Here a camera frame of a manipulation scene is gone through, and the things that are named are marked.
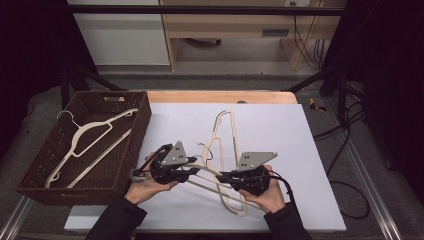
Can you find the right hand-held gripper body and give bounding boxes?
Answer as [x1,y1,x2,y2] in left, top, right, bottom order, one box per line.
[232,151,279,197]

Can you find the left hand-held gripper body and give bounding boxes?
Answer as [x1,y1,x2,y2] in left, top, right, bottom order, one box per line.
[129,140,198,185]

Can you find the black metal stand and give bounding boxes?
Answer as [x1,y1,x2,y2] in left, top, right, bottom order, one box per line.
[59,61,129,109]
[285,61,353,125]

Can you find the white table sheet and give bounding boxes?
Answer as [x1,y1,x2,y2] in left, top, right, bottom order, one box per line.
[64,102,348,233]

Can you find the yellow and black tool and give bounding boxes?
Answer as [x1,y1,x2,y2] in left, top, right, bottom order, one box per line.
[308,97,328,113]

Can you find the black floor cables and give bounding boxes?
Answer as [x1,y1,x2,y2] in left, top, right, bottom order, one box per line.
[313,99,372,221]

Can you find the beige clothes hanger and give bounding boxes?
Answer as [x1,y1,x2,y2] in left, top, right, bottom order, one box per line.
[44,108,139,189]
[184,162,263,212]
[198,109,250,217]

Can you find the beige wooden desk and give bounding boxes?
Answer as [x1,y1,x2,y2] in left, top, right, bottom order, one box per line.
[159,0,344,72]

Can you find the aluminium rail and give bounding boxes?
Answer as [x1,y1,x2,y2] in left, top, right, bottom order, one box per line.
[324,99,406,240]
[0,195,34,240]

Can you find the person's left hand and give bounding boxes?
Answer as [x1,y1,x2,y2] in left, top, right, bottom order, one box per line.
[124,175,179,205]

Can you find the white power strip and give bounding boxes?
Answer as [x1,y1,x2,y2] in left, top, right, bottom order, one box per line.
[287,0,313,8]

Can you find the white cabinet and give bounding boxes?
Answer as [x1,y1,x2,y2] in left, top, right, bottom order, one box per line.
[67,0,171,66]

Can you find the black hanging cables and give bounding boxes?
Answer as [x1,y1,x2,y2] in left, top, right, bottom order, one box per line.
[292,2,327,70]

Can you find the dark curtain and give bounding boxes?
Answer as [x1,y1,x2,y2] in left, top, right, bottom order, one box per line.
[328,0,424,201]
[0,0,98,161]

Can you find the brown woven basket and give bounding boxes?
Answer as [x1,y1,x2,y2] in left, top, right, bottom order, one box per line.
[16,90,153,206]

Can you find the black frame bar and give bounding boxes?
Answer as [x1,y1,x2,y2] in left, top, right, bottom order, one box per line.
[66,5,348,16]

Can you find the person's right hand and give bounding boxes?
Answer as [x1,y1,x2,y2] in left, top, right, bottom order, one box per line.
[238,165,288,214]

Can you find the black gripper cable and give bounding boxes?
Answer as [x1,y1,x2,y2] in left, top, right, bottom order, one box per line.
[268,170,297,205]

